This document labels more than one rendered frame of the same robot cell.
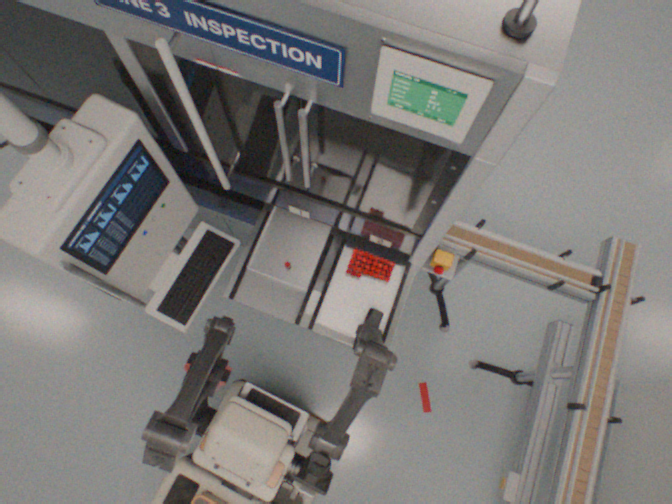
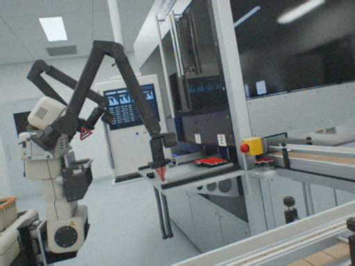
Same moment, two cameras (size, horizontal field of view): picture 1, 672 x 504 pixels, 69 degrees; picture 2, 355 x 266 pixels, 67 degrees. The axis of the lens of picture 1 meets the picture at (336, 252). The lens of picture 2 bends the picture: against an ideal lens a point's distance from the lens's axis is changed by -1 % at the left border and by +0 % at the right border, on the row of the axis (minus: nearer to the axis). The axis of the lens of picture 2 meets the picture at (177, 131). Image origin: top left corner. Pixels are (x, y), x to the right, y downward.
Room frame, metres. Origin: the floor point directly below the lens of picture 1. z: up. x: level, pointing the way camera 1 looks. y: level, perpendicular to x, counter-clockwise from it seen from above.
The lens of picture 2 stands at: (-0.38, -1.25, 1.19)
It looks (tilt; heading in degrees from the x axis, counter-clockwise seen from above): 3 degrees down; 57
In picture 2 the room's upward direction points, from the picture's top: 10 degrees counter-clockwise
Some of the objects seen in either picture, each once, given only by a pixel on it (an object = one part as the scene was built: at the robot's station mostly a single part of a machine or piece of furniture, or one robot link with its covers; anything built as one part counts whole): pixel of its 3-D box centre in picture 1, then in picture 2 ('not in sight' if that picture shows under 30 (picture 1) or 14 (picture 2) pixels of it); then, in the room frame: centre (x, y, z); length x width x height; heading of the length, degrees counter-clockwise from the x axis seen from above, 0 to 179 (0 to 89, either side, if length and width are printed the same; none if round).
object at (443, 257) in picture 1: (442, 258); (254, 145); (0.56, -0.42, 1.00); 0.08 x 0.07 x 0.07; 164
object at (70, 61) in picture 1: (74, 71); (159, 84); (0.91, 0.86, 1.51); 0.49 x 0.01 x 0.59; 74
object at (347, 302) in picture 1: (360, 294); (191, 170); (0.41, -0.11, 0.90); 0.34 x 0.26 x 0.04; 165
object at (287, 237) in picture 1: (292, 241); (188, 159); (0.61, 0.18, 0.90); 0.34 x 0.26 x 0.04; 164
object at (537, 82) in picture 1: (424, 246); (242, 134); (0.58, -0.34, 1.05); 0.06 x 0.06 x 2.10; 74
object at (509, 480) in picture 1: (508, 485); not in sight; (-0.30, -0.84, 0.50); 0.12 x 0.05 x 0.09; 164
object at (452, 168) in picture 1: (426, 215); (219, 65); (0.57, -0.27, 1.40); 0.04 x 0.01 x 0.80; 74
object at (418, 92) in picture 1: (425, 98); not in sight; (0.60, -0.16, 1.96); 0.21 x 0.01 x 0.21; 74
